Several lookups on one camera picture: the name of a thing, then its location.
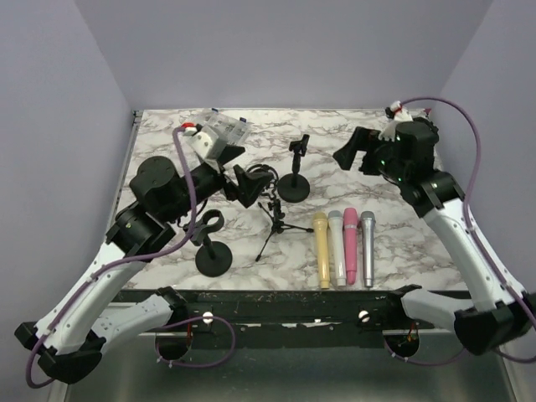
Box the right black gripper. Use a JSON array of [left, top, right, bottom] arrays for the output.
[[335, 124, 409, 183]]

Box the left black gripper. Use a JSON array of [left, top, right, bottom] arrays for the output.
[[165, 145, 274, 223]]

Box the black round base stand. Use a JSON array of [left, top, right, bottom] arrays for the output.
[[276, 134, 310, 204]]

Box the black tripod shock mount stand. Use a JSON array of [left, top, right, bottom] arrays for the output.
[[246, 163, 313, 262]]

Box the pink microphone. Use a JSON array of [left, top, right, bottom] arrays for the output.
[[343, 208, 358, 286]]

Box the grey slim microphone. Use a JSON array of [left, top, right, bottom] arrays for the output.
[[360, 211, 375, 288]]

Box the white grey-head microphone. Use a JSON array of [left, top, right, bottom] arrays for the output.
[[328, 210, 347, 287]]

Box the beige microphone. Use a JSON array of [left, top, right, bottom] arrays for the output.
[[312, 212, 330, 290]]

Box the black clip stand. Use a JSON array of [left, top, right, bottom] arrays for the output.
[[190, 209, 233, 278]]

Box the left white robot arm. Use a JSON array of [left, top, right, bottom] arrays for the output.
[[14, 156, 273, 389]]

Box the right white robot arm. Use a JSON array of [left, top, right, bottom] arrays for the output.
[[333, 117, 535, 355]]

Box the clear plastic screw box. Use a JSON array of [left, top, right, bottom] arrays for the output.
[[198, 108, 251, 145]]

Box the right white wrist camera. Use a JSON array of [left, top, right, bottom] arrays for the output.
[[378, 100, 414, 142]]

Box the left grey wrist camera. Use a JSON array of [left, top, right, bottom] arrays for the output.
[[185, 126, 227, 161]]

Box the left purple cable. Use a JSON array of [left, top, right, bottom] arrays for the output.
[[25, 123, 238, 389]]

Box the black front mounting rail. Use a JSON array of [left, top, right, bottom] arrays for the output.
[[116, 284, 491, 351]]

